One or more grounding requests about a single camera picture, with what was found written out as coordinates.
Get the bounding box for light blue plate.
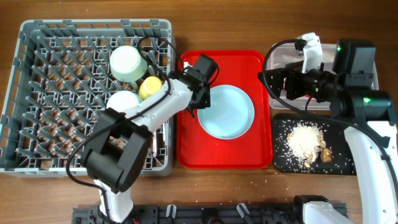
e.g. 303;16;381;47
197;85;255;140

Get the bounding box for yellow plastic cup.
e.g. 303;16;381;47
139;76;163;100

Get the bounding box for rice and food scraps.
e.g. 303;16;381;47
285;124;333;170

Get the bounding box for mint green food bowl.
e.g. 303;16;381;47
109;45;147;82

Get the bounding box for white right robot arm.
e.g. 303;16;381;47
257;33;397;223

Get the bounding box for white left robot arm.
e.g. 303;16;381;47
81;54;220;223

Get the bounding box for black waste tray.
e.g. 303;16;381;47
272;113;356;175

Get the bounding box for grey dishwasher rack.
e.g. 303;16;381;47
1;19;175;177

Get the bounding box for clear plastic bin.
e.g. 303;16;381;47
267;42;380;111

